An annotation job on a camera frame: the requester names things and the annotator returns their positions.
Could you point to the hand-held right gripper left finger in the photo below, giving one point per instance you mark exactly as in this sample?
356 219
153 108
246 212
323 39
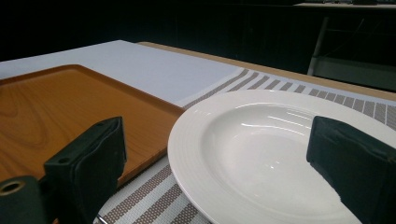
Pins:
90 165

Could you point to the metal stand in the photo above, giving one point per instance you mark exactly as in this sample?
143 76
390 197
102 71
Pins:
348 62

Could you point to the white deep plate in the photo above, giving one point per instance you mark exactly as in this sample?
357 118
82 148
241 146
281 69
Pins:
249 161

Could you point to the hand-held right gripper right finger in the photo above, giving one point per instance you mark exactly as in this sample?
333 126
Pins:
355 161

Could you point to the striped placemat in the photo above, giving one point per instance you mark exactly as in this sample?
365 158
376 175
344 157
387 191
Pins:
155 199

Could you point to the wooden tray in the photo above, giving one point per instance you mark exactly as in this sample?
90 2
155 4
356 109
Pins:
53 112

